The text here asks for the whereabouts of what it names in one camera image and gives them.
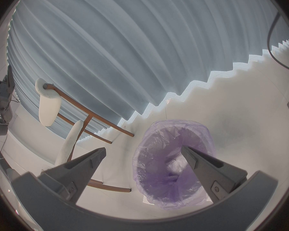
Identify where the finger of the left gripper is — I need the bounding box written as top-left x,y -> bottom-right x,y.
6,65 -> 15,96

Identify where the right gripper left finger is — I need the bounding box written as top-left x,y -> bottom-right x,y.
38,147 -> 106,204

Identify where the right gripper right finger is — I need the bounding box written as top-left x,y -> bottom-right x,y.
181,145 -> 248,203

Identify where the white paper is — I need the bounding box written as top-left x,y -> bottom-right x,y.
165,158 -> 187,179

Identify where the purple plastic bag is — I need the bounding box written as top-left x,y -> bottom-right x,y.
132,120 -> 217,210

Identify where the white trash bin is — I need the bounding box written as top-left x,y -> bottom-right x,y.
134,123 -> 213,201

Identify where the wooden chair with white cushions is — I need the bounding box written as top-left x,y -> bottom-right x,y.
35,78 -> 134,193

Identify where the blue-green curtain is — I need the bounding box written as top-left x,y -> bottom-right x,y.
6,0 -> 289,142

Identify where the black cable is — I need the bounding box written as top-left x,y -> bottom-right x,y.
267,13 -> 289,73

